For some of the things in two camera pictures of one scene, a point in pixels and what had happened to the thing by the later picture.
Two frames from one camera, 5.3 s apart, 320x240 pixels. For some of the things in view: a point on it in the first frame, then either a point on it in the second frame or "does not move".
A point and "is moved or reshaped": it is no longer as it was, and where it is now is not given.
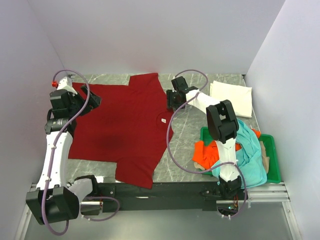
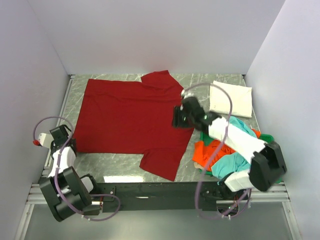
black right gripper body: x=172 y=100 → x=190 y=118
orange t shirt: x=207 y=156 does not move
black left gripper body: x=77 y=103 → x=52 y=145
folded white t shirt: x=240 y=97 does not move
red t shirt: x=126 y=127 is moved or reshaped
